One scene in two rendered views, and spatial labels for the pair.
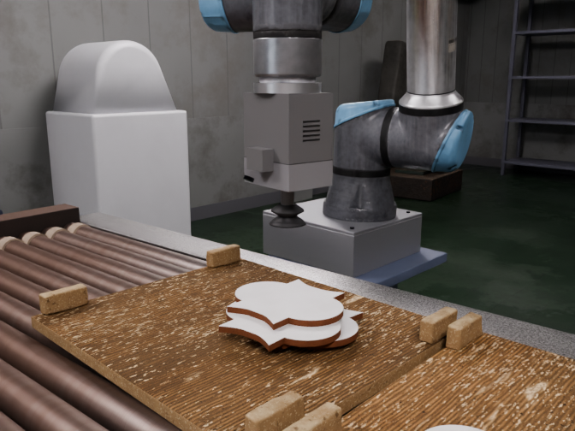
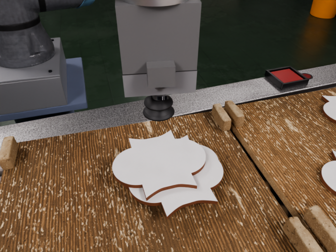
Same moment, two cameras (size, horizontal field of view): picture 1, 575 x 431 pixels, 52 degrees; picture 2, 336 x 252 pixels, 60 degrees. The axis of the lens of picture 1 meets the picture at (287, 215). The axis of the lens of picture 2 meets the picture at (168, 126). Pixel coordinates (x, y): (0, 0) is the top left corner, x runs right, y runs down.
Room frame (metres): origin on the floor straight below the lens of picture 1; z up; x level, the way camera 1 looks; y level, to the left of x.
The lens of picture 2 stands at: (0.49, 0.27, 1.30)
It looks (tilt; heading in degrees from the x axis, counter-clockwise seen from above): 39 degrees down; 301
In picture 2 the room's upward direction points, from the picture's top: straight up
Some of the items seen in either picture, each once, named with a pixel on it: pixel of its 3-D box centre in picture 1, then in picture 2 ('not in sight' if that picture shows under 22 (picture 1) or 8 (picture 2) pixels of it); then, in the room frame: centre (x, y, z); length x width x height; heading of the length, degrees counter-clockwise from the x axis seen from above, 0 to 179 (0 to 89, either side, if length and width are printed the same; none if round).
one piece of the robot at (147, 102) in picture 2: (287, 211); (158, 103); (0.66, 0.00, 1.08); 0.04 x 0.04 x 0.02
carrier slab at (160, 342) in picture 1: (241, 327); (135, 198); (0.67, 0.06, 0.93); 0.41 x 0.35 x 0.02; 46
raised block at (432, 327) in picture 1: (439, 324); (221, 116); (0.63, -0.18, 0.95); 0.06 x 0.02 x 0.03; 136
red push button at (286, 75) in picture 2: not in sight; (286, 77); (0.57, -0.45, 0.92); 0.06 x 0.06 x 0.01; 50
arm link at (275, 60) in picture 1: (286, 61); not in sight; (0.67, 0.00, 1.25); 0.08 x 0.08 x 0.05
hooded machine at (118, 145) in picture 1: (121, 152); not in sight; (4.03, 1.15, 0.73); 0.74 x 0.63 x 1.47; 137
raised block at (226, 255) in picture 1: (223, 256); (8, 152); (0.90, 0.10, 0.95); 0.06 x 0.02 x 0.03; 136
